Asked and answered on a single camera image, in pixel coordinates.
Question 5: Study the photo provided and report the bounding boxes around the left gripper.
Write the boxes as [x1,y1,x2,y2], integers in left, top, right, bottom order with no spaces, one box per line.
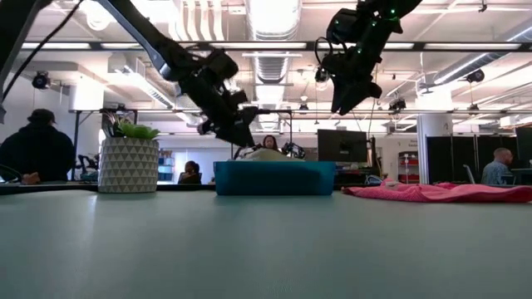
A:
[180,48,261,149]

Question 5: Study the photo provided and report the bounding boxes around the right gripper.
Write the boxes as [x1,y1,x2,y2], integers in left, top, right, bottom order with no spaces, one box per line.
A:
[320,42,384,117]

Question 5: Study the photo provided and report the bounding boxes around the pale green microfiber towel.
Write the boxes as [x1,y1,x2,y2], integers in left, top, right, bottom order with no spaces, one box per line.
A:
[235,148,308,163]

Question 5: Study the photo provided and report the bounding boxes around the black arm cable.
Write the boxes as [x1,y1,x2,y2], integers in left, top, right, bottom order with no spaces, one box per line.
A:
[313,36,336,76]
[1,0,84,100]

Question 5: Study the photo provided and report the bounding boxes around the thin black workstation frame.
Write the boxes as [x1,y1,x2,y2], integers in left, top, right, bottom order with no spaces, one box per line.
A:
[68,107,532,184]

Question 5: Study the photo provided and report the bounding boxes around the red parts bin shelf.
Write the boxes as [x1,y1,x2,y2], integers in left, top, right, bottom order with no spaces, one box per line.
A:
[397,150,419,184]

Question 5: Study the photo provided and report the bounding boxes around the silver ceiling duct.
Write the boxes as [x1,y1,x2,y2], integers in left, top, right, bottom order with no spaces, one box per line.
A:
[244,0,303,130]

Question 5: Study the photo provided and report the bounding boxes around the white building column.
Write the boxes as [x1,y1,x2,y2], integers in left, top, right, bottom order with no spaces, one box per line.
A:
[416,112,455,186]

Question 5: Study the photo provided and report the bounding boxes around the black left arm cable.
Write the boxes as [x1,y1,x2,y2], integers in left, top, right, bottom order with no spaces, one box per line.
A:
[1,0,84,100]

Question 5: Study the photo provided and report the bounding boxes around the black round ceiling lamp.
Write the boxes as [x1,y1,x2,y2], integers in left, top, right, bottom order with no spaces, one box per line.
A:
[465,67,486,85]
[32,71,52,91]

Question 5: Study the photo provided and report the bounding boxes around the long ceiling light bar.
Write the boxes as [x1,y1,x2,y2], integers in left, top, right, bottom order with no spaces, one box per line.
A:
[0,40,532,54]

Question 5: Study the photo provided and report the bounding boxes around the black screen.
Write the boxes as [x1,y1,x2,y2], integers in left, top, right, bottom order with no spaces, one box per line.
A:
[515,125,532,168]

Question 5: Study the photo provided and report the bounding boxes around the potted succulent plant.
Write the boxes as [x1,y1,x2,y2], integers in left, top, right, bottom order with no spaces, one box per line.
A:
[97,109,161,194]

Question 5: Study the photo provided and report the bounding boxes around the blue plastic bin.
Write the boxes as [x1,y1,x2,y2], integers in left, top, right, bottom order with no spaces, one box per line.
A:
[213,160,337,198]

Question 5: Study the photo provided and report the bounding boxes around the dark flat monitor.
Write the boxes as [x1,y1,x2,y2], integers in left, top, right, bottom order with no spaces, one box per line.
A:
[316,128,370,164]

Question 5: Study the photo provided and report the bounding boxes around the blue storage shelf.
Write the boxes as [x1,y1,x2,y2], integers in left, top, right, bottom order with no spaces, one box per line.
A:
[157,150,176,182]

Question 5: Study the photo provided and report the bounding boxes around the pink microfiber towel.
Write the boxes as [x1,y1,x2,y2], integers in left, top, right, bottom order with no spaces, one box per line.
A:
[341,178,532,205]

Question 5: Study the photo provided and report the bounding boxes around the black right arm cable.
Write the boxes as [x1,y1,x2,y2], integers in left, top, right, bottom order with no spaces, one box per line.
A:
[313,36,336,76]

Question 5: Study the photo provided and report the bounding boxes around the black partition panels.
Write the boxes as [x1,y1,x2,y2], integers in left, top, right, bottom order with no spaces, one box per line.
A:
[426,134,519,185]

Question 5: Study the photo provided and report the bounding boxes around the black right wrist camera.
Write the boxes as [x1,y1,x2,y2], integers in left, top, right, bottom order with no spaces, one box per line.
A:
[313,66,333,85]

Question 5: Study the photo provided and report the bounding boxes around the person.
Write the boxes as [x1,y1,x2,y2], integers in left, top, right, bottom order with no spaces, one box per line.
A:
[480,146,517,186]
[260,134,281,153]
[0,108,77,186]
[177,159,204,185]

